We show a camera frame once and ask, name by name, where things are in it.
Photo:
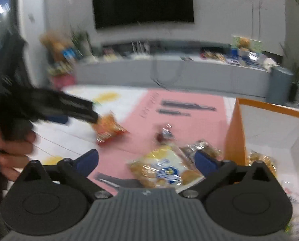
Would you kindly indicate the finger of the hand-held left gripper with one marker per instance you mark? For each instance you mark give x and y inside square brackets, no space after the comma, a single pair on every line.
[79,108]
[58,119]

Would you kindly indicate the white round device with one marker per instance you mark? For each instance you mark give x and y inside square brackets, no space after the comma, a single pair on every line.
[269,62]

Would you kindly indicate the pile of assorted snack packets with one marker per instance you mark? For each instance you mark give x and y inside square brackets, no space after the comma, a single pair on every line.
[213,55]

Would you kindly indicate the green picture card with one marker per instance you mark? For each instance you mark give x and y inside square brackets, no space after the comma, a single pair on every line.
[257,45]

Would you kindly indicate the clear red candy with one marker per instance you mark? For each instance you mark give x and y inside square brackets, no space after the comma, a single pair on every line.
[165,134]

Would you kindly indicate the white router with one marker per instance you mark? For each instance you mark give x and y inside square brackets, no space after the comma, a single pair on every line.
[139,51]

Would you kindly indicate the long leaf potted plant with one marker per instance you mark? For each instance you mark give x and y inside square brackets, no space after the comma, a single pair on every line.
[293,90]

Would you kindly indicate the person's left hand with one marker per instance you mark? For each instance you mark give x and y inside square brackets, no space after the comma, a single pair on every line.
[11,145]

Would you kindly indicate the golden vase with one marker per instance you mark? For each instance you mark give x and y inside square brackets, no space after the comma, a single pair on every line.
[54,45]

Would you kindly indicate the orange cardboard box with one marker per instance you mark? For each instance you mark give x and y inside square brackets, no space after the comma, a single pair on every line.
[236,135]

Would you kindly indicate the clear bun packet blue label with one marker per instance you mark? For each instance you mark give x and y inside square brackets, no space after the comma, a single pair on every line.
[159,165]

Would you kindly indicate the slim leaf potted plant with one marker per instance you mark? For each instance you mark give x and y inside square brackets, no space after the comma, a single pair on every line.
[81,42]

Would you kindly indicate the pink basket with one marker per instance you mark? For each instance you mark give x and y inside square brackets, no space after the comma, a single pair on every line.
[64,81]

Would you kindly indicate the black television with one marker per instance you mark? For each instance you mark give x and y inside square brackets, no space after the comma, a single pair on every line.
[141,2]

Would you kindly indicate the clear bag brown snack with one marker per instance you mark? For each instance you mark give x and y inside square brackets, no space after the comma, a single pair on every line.
[189,148]

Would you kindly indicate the yellow snack packet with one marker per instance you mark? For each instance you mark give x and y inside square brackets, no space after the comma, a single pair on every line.
[263,159]

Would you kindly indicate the grey tv console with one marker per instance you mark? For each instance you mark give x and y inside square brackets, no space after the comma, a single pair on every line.
[202,77]

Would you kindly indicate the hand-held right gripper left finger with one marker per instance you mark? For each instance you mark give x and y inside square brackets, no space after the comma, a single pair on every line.
[87,161]

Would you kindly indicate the brown teddy bear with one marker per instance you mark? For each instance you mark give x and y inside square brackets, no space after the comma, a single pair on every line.
[244,42]

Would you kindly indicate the grey trash bin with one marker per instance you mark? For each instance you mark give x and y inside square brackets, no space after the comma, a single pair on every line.
[279,85]

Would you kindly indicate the orange red fries packet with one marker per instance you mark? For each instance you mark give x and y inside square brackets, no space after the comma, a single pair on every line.
[109,129]

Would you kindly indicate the blue white carton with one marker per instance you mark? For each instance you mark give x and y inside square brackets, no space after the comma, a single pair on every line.
[234,52]

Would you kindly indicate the blue snack bags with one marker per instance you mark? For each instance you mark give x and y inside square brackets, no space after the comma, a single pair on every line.
[69,52]

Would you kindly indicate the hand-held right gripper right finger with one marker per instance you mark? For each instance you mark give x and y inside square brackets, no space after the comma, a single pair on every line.
[206,162]

